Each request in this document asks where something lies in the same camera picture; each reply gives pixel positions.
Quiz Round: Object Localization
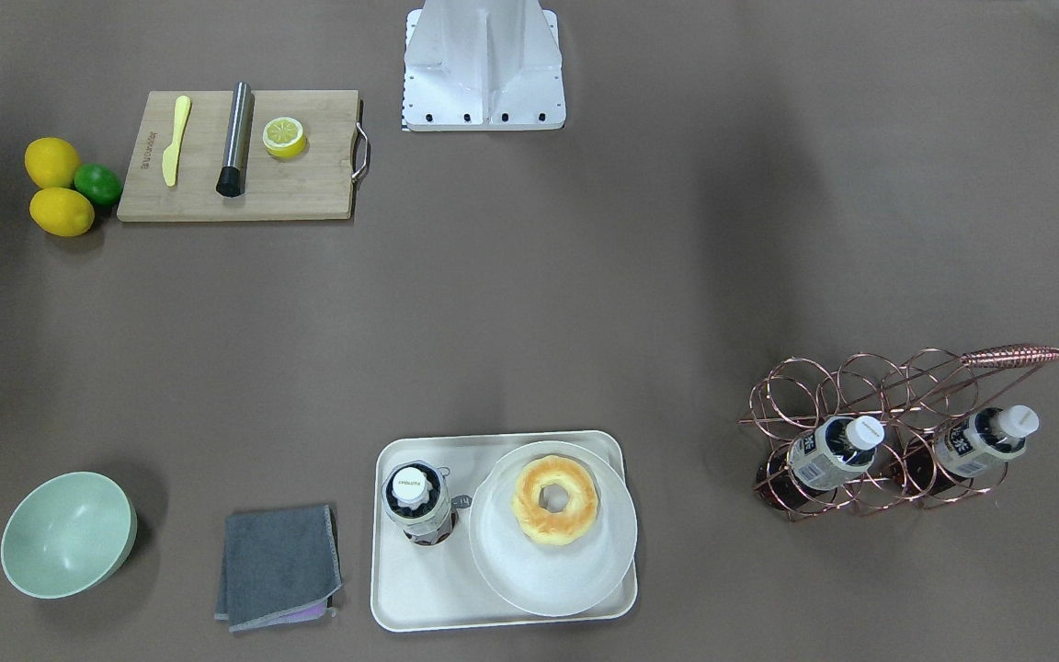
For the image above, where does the grey folded cloth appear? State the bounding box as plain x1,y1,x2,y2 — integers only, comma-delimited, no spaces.
214,504,342,633

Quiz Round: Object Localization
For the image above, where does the wooden cutting board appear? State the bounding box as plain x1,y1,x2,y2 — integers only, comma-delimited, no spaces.
116,89,369,223

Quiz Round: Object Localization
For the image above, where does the tea bottle rack slot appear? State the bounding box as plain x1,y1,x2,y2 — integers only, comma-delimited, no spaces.
787,416,885,493
381,461,457,545
934,404,1041,478

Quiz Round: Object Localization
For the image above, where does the half lemon slice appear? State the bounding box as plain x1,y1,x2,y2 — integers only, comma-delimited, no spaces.
262,117,308,160

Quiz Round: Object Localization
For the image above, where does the cream serving tray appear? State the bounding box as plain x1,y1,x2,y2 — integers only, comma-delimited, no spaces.
370,430,638,632

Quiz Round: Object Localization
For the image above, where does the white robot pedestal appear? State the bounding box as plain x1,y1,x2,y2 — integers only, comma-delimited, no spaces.
401,1,567,131

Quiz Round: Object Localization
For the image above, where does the yellow plastic knife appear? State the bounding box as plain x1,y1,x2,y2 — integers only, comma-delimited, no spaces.
161,94,192,187

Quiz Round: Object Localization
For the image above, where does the yellow lemon near board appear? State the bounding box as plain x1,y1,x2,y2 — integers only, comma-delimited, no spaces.
28,187,96,237

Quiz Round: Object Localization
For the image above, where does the green lime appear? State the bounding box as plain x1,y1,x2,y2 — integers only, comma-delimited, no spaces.
73,163,123,207

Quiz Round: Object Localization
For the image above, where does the tea bottle front rack slot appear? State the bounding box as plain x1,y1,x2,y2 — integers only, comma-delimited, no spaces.
787,416,885,493

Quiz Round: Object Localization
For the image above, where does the glazed donut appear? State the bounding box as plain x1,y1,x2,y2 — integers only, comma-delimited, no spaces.
511,455,599,545

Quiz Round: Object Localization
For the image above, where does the tea bottle top rack slot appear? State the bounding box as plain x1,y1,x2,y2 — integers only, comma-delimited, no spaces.
934,404,1041,478

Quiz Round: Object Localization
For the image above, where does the mint green bowl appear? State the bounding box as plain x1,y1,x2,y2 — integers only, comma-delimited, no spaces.
0,471,138,600

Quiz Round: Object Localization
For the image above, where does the copper wire bottle rack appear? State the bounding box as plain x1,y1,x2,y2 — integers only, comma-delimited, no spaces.
744,343,1059,522

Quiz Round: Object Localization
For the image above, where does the yellow lemon far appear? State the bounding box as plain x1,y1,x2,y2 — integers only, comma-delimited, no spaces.
24,137,83,189

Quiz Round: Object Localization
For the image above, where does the white round plate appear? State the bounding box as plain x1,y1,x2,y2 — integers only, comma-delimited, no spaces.
470,439,638,618

